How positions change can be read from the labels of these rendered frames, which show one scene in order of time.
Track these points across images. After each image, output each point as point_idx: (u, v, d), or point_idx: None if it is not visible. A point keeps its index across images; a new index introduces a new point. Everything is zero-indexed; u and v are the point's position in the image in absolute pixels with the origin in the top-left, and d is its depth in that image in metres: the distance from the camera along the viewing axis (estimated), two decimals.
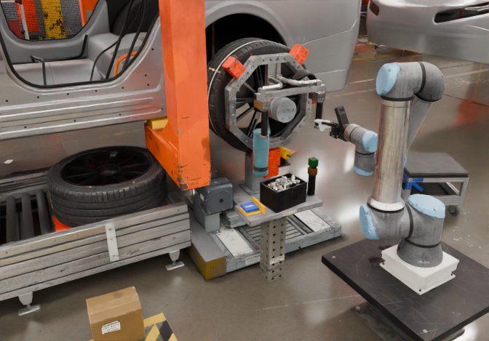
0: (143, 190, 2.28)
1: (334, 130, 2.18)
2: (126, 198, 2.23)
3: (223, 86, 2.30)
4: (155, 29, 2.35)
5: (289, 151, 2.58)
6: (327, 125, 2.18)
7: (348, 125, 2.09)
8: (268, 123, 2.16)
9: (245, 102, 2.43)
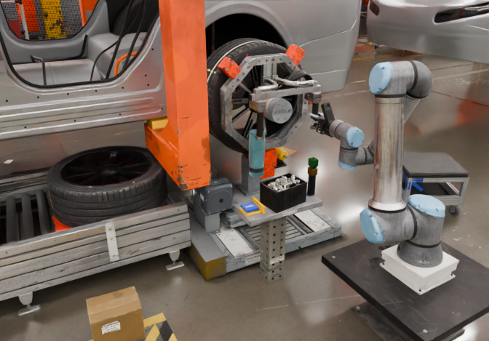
0: (143, 190, 2.28)
1: (320, 126, 2.23)
2: (126, 198, 2.23)
3: (218, 87, 2.29)
4: (155, 29, 2.35)
5: (285, 152, 2.57)
6: (315, 120, 2.25)
7: (333, 121, 2.15)
8: (263, 123, 2.15)
9: (241, 102, 2.42)
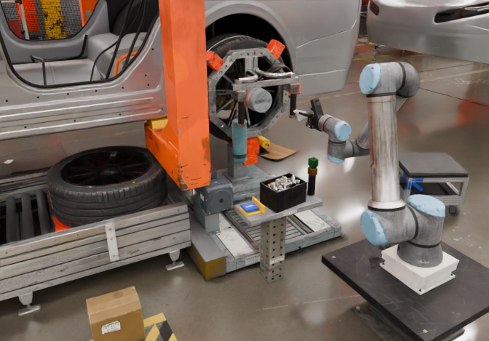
0: (143, 190, 2.28)
1: (310, 121, 2.31)
2: (126, 198, 2.23)
3: None
4: (155, 29, 2.35)
5: (268, 140, 2.75)
6: (303, 115, 2.32)
7: (322, 115, 2.22)
8: (244, 112, 2.32)
9: (225, 94, 2.59)
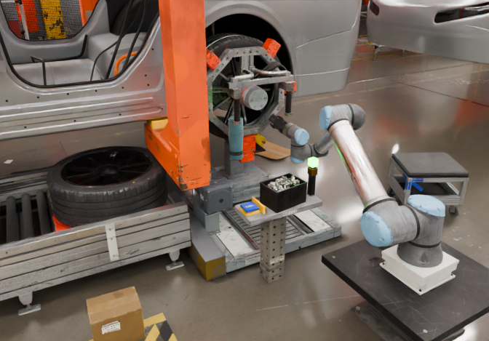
0: (143, 190, 2.28)
1: None
2: (126, 198, 2.23)
3: None
4: (155, 29, 2.35)
5: (263, 138, 2.79)
6: None
7: (283, 126, 2.67)
8: (239, 110, 2.36)
9: (222, 91, 2.63)
